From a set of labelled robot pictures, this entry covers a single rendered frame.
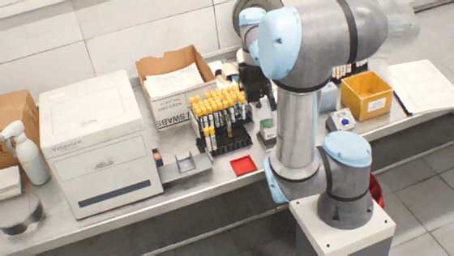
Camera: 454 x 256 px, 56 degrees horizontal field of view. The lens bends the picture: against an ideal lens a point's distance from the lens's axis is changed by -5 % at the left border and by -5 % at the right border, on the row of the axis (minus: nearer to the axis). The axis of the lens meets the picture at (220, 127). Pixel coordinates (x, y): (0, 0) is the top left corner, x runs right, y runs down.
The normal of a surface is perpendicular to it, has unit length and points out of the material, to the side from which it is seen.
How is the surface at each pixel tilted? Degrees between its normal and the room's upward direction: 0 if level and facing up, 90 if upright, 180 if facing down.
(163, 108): 88
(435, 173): 0
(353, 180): 86
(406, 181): 0
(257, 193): 1
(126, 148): 90
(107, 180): 90
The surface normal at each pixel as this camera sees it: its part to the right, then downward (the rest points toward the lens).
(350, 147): -0.01, -0.83
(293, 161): -0.20, 0.77
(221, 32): 0.33, 0.57
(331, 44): 0.14, 0.41
